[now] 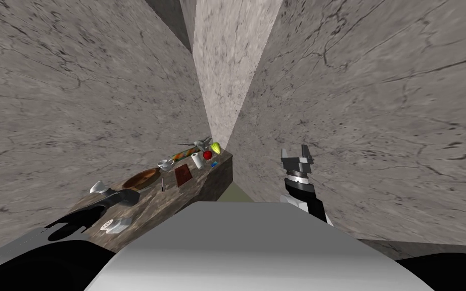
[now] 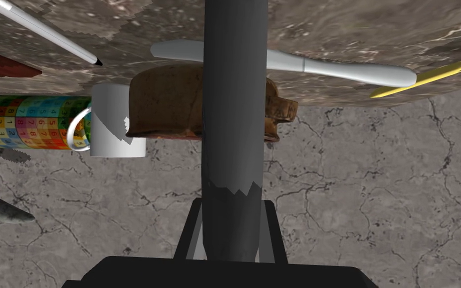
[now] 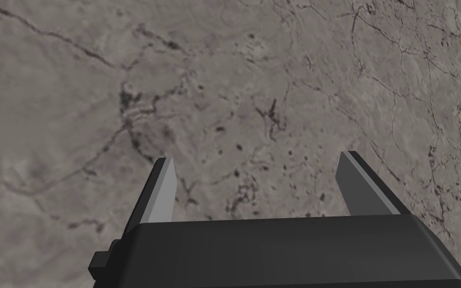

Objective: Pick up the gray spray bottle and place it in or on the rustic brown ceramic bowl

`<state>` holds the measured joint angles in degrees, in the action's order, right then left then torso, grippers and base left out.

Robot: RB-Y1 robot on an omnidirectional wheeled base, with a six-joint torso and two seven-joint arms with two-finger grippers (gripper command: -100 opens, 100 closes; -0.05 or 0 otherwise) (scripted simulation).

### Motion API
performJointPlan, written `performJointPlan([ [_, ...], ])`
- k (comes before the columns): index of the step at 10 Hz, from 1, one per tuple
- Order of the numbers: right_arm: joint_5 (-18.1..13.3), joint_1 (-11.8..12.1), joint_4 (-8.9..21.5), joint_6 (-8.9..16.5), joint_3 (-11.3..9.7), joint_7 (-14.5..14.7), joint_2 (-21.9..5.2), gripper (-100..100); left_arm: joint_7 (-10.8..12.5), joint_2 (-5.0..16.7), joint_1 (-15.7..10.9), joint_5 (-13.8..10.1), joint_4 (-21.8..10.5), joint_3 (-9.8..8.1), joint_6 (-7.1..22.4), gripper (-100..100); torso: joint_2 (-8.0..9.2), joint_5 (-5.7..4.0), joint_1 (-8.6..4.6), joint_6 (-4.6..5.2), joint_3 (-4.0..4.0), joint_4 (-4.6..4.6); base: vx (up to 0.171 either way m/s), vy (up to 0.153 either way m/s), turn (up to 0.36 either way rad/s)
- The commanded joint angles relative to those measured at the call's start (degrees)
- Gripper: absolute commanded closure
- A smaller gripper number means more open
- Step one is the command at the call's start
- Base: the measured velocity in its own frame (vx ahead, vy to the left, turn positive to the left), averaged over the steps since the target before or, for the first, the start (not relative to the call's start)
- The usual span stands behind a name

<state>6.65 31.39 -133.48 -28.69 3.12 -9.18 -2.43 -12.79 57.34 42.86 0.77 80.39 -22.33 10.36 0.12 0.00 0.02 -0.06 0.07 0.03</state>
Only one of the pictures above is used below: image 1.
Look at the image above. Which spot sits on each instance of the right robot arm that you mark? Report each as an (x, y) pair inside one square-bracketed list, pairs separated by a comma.
[(305, 195)]

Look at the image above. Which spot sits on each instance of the orange green long thing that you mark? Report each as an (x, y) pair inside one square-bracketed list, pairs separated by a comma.
[(183, 154)]

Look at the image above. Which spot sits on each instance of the white mug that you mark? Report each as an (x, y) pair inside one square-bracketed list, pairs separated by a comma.
[(166, 163)]

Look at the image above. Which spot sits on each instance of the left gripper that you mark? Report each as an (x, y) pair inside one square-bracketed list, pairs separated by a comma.
[(123, 197)]

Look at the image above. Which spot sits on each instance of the white folded cloth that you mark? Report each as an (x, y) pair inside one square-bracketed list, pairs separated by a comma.
[(120, 225)]

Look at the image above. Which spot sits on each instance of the brown book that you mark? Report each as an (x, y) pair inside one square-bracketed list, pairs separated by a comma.
[(183, 175)]

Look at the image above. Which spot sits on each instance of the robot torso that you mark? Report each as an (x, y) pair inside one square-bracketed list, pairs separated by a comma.
[(257, 250)]

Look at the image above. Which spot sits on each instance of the white patterned disc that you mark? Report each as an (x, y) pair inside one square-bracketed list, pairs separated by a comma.
[(106, 224)]

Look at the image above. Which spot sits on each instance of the yellow green fruit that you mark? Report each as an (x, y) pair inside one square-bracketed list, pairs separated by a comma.
[(216, 148)]

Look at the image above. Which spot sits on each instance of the grey metal thing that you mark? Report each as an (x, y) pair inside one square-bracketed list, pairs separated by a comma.
[(199, 144)]

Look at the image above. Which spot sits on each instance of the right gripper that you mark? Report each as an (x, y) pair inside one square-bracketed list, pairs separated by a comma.
[(297, 165)]

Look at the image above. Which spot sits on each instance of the red apple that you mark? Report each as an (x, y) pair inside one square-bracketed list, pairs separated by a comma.
[(207, 155)]

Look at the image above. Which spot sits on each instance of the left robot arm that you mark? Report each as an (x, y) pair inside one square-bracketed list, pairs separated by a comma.
[(18, 266)]

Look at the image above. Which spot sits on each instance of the white cylinder cup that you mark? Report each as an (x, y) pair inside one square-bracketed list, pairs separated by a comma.
[(197, 161)]

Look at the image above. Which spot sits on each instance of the brown wooden bowl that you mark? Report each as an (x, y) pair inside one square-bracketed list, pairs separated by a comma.
[(141, 179)]

